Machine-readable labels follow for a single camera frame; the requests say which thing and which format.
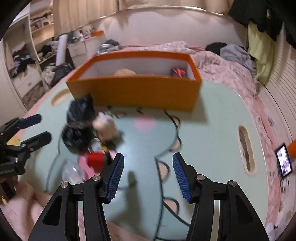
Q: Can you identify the orange cardboard box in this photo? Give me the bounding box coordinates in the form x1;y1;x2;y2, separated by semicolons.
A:
66;51;202;112

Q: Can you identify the white roll tube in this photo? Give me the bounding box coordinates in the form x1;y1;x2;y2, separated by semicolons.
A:
55;34;68;66

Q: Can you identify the black lace cloth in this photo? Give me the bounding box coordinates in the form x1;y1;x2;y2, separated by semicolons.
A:
61;94;96;152

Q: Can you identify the mint cartoon lap table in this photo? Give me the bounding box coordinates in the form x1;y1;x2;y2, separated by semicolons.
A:
22;82;268;240

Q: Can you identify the green hanging garment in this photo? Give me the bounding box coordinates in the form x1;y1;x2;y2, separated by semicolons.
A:
248;22;275;85

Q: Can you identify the beige curtain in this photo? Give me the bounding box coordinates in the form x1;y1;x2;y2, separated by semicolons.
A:
52;0;234;37

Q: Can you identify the clear egg capsule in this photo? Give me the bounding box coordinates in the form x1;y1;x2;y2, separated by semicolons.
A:
61;160;85;185

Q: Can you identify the pink floral blanket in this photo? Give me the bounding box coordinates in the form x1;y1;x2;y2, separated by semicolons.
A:
123;41;294;235

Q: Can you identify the cartoon figure toy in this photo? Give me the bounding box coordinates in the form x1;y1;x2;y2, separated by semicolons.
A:
92;112;120;144

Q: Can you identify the smartphone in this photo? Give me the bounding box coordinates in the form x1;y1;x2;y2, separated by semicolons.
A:
274;143;293;179

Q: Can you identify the brown plush toy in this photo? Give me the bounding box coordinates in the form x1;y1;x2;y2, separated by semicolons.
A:
114;68;137;77

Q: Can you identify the black square box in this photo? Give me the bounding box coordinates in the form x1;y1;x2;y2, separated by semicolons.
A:
170;68;188;78

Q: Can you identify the grey clothes pile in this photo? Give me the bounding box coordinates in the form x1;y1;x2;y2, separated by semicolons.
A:
220;44;256;74

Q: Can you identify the white bedside drawer cabinet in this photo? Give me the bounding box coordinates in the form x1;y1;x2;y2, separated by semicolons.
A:
67;39;107;68

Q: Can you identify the red thread spool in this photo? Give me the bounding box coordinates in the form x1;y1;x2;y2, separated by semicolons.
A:
86;152;105;170

